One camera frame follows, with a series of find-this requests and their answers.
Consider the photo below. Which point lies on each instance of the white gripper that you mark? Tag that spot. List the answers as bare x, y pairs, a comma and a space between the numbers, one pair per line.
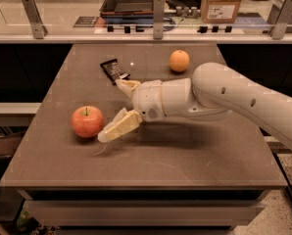
147, 99

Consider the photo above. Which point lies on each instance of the red apple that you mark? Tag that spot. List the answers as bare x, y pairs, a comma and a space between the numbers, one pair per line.
87, 121

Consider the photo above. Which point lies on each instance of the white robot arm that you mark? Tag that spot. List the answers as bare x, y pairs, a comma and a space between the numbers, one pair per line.
213, 90

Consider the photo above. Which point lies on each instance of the black snack bar wrapper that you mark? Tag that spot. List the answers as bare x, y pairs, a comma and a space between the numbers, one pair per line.
114, 70

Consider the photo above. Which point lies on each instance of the orange fruit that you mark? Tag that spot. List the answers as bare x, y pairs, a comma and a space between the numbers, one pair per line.
179, 61

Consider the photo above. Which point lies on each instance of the brown table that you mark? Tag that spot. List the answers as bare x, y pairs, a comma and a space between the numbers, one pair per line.
165, 177

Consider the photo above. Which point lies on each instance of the cardboard box with label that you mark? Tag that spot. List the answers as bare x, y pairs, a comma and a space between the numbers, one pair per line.
221, 4

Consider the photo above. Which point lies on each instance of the glass barrier panel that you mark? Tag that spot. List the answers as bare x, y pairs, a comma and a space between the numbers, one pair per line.
135, 20

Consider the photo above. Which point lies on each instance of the middle metal glass bracket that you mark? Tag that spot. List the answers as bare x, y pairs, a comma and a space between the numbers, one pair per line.
158, 17

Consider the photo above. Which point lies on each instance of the metal glass bracket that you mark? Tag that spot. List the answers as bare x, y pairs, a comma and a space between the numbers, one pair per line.
158, 17
283, 17
38, 28

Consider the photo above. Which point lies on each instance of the left metal glass bracket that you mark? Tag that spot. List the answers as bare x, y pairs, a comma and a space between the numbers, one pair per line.
38, 28

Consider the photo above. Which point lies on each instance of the right metal glass bracket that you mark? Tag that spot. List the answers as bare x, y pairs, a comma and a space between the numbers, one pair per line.
283, 17

